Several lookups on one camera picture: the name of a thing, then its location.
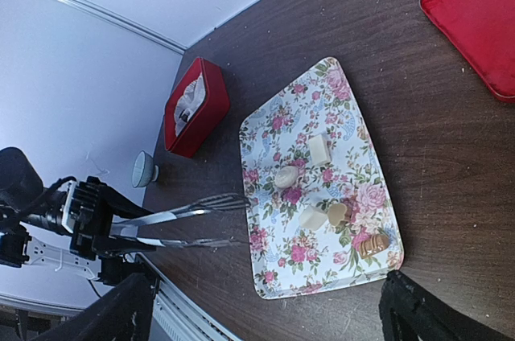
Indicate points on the red chocolate box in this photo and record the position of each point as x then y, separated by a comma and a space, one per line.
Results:
202, 94

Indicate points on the white rectangular chocolate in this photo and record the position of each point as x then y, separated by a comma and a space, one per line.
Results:
319, 151

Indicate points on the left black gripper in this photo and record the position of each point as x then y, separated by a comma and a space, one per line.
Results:
94, 204

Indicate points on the left aluminium frame post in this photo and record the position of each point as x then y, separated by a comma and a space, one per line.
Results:
124, 23

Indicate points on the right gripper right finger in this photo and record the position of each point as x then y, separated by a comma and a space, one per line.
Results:
409, 312

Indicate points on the tan barrel chocolate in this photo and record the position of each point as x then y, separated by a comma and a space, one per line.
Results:
373, 245

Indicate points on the white cube chocolate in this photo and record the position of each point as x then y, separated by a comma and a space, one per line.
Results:
312, 218

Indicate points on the pale green ceramic bowl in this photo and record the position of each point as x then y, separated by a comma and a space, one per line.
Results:
145, 171

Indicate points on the red box lid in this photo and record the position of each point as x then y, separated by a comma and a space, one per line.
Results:
483, 33

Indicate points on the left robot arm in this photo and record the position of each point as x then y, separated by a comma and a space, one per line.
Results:
67, 226

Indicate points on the floral serving tray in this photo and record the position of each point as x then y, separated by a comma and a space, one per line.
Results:
288, 260

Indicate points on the white round swirl chocolate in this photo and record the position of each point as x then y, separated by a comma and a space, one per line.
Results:
286, 177

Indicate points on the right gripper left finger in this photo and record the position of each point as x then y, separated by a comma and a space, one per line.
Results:
124, 313

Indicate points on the front aluminium rail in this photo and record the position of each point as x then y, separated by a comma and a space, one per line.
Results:
178, 317

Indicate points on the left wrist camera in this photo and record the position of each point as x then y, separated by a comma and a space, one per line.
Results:
60, 260

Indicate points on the tan heart chocolate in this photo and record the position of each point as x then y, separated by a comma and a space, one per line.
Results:
339, 214

